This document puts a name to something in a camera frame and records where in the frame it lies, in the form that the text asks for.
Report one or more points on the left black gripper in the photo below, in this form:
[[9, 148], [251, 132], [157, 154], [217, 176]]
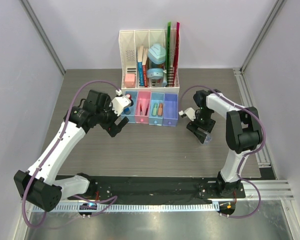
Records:
[[111, 127]]

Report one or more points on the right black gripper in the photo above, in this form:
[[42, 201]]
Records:
[[193, 126]]

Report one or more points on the blue plastic drawer bin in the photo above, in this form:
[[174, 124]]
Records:
[[131, 117]]

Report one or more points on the red pen refill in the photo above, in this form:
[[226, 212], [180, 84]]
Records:
[[141, 109], [147, 109]]

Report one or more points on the pink plastic drawer bin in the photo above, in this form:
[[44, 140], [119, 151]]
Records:
[[143, 97]]

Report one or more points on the purple plastic drawer bin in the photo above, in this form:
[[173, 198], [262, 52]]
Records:
[[170, 110]]

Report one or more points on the light blue drawer bin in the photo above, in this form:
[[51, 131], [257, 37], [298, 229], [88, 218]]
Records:
[[156, 97]]

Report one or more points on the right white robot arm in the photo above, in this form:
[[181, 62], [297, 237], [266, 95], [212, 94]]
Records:
[[243, 134]]

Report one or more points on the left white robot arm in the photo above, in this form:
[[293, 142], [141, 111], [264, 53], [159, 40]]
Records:
[[38, 185]]

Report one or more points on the pink cube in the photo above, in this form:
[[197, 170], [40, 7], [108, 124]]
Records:
[[130, 80]]

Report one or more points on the blue spine book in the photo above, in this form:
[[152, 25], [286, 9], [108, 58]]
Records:
[[140, 52]]

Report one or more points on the green transparent ruler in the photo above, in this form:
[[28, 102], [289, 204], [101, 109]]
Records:
[[168, 40]]

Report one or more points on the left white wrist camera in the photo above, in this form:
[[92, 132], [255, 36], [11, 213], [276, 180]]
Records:
[[120, 102]]

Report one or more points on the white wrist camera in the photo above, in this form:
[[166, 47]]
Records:
[[189, 113], [120, 102]]

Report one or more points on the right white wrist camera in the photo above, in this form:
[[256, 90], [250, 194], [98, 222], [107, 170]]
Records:
[[189, 113]]

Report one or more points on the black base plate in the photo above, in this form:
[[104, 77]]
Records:
[[138, 190]]

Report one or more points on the perforated metal cable tray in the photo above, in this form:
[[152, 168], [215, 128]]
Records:
[[84, 207]]

